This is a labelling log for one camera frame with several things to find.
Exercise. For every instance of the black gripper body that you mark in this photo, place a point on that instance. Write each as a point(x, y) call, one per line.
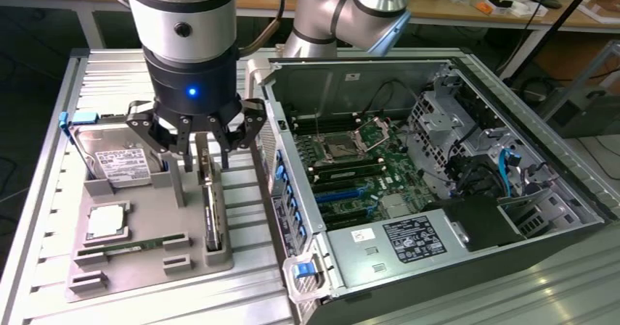
point(194, 82)

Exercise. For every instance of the graphics card with black fan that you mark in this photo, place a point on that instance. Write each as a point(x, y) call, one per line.
point(212, 209)

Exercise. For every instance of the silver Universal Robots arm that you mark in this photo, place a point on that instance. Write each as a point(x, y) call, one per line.
point(184, 13)

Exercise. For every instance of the blue disk caddy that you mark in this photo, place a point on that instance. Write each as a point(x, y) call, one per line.
point(86, 117)

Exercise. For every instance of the silver hard disk drive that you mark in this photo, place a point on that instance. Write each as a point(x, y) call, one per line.
point(112, 165)

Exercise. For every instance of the CPU socket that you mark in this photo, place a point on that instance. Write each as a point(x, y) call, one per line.
point(339, 147)

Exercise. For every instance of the installed black RAM stick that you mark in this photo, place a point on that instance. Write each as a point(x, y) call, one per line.
point(347, 174)

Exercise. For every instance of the grey parts rack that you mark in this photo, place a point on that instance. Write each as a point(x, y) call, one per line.
point(145, 216)

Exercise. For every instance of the blue expansion slot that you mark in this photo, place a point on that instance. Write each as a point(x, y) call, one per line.
point(339, 195)

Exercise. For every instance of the metal socket cover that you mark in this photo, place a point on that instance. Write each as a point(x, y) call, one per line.
point(381, 138)

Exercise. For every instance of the silver CPU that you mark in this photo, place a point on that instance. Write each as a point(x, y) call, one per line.
point(106, 221)

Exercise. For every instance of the green motherboard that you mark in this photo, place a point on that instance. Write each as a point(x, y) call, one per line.
point(388, 180)

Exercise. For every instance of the black expansion slot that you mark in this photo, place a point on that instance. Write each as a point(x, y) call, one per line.
point(347, 218)

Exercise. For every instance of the green RAM stick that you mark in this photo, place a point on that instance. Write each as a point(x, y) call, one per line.
point(136, 247)

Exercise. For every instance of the perforated metal disk bay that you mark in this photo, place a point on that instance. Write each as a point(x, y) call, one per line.
point(439, 122)

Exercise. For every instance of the blue case latch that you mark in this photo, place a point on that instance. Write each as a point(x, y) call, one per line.
point(303, 270)

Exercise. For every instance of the silver power supply unit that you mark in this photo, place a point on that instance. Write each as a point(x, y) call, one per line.
point(368, 252)

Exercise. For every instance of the black open PC case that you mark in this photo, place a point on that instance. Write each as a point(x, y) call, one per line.
point(436, 292)

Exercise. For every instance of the dark grey box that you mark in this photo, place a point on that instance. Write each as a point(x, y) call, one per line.
point(591, 114)

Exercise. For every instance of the black tripod pole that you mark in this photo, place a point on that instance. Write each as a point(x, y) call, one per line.
point(582, 1)

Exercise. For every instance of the aluminium frame stand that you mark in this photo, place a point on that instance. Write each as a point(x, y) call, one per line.
point(613, 49)

